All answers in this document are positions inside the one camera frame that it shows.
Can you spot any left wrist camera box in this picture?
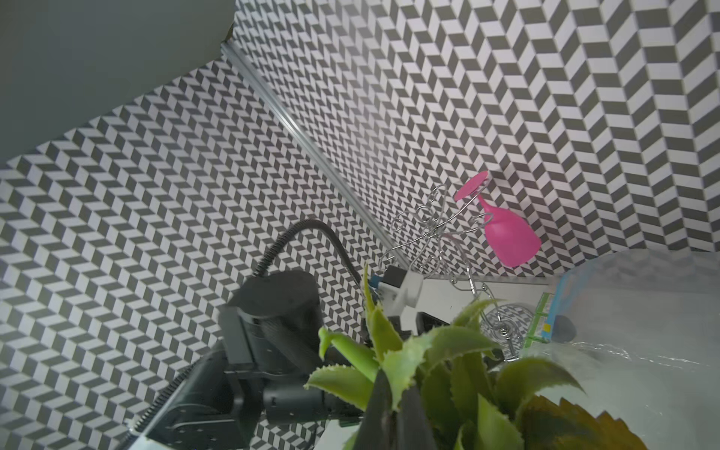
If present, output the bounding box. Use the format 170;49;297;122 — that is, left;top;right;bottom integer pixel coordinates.
369;265;425;317

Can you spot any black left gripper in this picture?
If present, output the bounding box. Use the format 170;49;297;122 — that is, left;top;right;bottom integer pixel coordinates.
264;319;390;425

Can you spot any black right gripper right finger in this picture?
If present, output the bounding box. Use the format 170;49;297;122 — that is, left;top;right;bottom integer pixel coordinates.
397;386;437;450

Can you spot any pink plastic wine glass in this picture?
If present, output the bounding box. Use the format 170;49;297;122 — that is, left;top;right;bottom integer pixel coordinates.
454;171;542;268

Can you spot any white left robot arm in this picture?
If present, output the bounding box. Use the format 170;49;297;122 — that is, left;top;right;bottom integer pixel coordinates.
120;219;436;449

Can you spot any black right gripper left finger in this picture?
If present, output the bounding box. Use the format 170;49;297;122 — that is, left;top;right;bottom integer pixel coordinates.
351;371;394;450

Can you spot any aluminium corner post left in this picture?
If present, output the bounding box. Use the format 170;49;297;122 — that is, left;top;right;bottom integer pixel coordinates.
220;39;394;251

